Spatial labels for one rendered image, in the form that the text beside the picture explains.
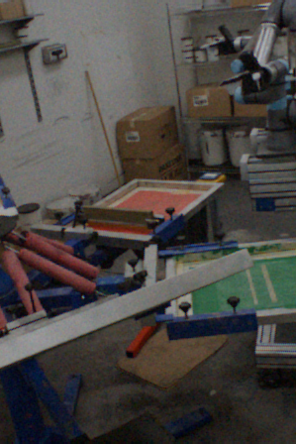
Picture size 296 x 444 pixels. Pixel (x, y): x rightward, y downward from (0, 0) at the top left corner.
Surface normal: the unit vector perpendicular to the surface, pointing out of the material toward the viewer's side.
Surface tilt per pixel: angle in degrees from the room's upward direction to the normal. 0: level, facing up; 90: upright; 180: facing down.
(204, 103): 90
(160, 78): 90
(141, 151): 90
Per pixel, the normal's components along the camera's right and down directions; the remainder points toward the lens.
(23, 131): 0.84, 0.07
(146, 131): -0.44, 0.38
